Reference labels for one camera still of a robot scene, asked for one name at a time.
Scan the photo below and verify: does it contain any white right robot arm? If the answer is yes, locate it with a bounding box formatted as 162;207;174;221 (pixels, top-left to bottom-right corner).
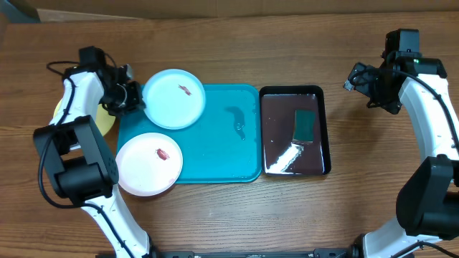
344;29;458;257

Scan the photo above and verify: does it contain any black water tray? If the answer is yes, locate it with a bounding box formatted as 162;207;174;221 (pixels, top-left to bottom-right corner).
260;85;331;176

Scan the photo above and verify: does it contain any teal plastic tray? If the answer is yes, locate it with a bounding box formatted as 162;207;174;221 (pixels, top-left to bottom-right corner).
117;84;262;184

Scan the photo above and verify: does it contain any cardboard backdrop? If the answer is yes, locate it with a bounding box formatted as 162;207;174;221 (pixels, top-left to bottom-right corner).
1;0;458;23

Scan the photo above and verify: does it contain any green scouring sponge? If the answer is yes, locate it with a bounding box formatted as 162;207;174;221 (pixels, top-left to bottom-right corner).
293;110;316;143

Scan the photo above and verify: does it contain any pink plate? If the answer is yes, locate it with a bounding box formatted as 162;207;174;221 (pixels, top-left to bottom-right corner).
115;133;184;197

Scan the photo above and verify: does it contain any yellow plate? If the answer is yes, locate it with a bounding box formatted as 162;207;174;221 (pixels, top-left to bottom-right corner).
62;100;115;136

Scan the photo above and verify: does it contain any light blue plate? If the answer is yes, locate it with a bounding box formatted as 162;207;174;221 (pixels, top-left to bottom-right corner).
142;69;206;130

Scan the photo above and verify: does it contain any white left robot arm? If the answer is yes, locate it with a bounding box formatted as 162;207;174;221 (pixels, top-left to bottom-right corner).
33;46;160;257

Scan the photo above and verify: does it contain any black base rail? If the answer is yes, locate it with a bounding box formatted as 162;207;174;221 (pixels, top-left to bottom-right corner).
143;247;363;258

